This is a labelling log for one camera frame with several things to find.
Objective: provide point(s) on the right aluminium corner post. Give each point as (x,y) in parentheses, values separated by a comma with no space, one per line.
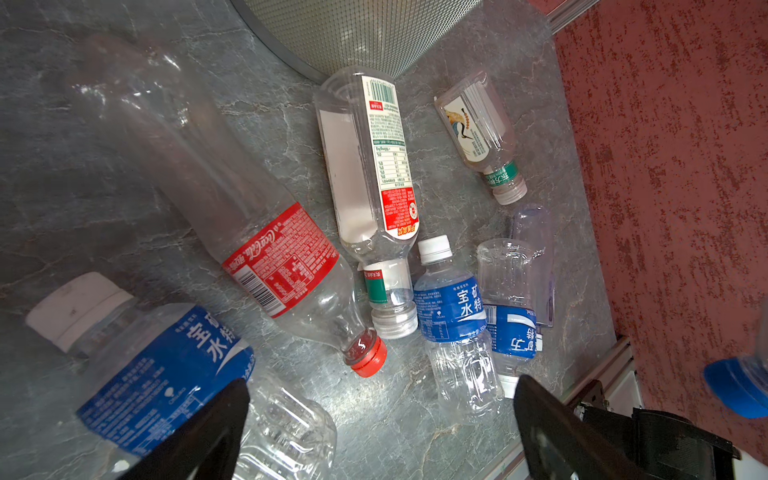
(567,12)

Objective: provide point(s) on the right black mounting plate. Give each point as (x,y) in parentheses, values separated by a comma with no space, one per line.
(662,444)

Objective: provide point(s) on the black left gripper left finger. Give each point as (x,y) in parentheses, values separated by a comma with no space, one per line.
(206,446)

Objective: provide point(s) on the grey mesh waste bin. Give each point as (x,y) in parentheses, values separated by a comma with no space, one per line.
(318,38)

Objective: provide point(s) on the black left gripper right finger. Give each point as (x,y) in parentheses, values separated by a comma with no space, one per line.
(557,445)

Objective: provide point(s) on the clear bottle red label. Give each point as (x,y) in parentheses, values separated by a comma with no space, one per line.
(149,103)

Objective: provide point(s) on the blue label bottle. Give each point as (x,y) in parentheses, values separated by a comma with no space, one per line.
(453,323)
(505,276)
(149,371)

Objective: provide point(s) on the square bottle green neck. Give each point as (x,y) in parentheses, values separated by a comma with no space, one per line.
(475,118)

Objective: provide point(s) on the clear purple tinted bottle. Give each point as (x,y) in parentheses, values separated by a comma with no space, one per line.
(533,225)

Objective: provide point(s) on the clear bottle blue cap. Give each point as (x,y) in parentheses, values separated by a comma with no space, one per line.
(740,383)

